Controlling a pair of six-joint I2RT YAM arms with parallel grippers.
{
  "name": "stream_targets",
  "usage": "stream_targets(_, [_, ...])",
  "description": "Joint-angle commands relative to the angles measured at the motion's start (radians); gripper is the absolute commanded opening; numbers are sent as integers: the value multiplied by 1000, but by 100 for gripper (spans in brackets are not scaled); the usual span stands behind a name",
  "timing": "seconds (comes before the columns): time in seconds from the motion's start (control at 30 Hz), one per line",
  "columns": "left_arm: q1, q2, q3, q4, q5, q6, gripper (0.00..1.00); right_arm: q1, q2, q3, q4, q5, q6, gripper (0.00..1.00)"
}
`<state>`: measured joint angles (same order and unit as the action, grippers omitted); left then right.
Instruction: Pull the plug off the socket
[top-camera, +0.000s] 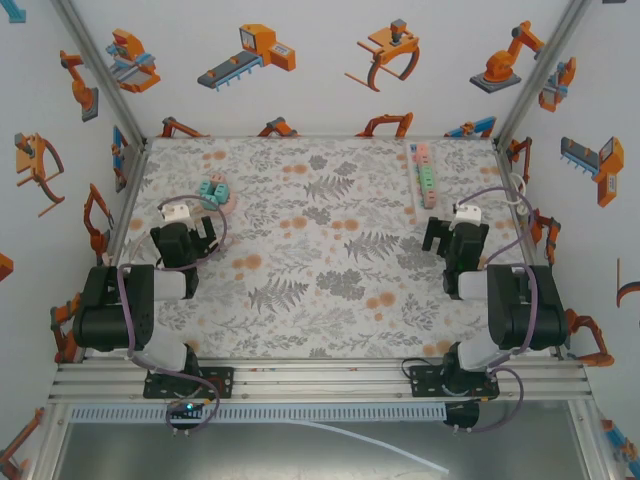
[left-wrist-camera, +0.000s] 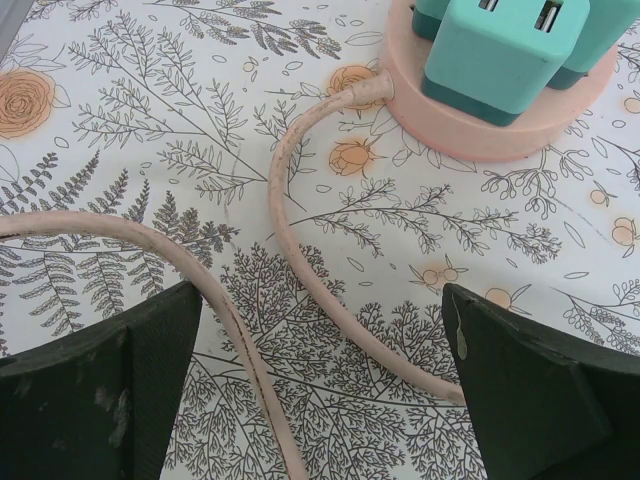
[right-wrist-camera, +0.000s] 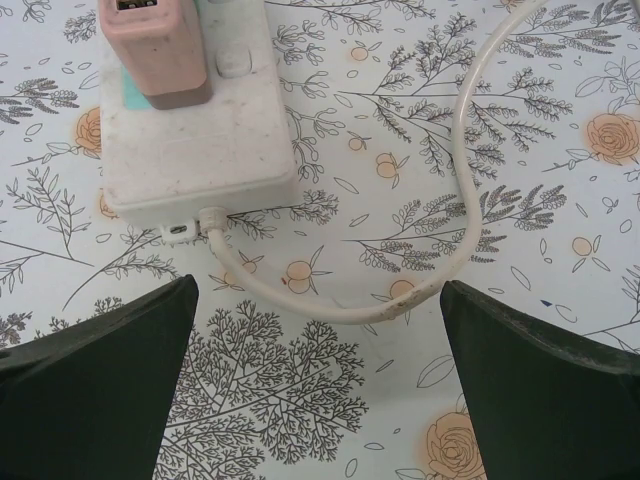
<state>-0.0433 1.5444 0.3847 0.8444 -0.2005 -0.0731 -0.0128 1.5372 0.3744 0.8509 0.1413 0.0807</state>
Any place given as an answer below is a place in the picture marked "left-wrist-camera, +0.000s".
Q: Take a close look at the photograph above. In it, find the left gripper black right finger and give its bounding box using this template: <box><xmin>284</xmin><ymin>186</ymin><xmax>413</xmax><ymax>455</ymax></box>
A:
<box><xmin>441</xmin><ymin>283</ymin><xmax>640</xmax><ymax>480</ymax></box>

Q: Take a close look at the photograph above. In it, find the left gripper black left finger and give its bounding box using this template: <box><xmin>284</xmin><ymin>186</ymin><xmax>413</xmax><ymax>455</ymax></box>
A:
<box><xmin>0</xmin><ymin>280</ymin><xmax>204</xmax><ymax>480</ymax></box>

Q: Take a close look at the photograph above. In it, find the pink round socket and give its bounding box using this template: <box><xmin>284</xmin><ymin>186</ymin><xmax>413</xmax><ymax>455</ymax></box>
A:
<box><xmin>382</xmin><ymin>0</ymin><xmax>621</xmax><ymax>163</ymax></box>

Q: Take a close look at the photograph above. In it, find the teal USB charger plug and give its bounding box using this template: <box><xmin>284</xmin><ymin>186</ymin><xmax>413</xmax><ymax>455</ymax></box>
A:
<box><xmin>409</xmin><ymin>0</ymin><xmax>449</xmax><ymax>45</ymax></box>
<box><xmin>419</xmin><ymin>0</ymin><xmax>595</xmax><ymax>128</ymax></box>
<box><xmin>547</xmin><ymin>0</ymin><xmax>640</xmax><ymax>92</ymax></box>

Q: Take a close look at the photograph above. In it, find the floral patterned tablecloth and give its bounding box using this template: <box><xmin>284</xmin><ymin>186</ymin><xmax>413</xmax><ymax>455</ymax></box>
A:
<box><xmin>0</xmin><ymin>0</ymin><xmax>640</xmax><ymax>480</ymax></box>

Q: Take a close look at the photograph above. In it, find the pink socket cable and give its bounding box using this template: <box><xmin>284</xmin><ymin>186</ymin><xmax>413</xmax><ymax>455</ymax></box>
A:
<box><xmin>0</xmin><ymin>66</ymin><xmax>467</xmax><ymax>480</ymax></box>

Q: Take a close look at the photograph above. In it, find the aluminium frame side rail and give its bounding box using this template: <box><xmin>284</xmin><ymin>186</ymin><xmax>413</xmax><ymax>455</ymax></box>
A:
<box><xmin>0</xmin><ymin>0</ymin><xmax>25</xmax><ymax>54</ymax></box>

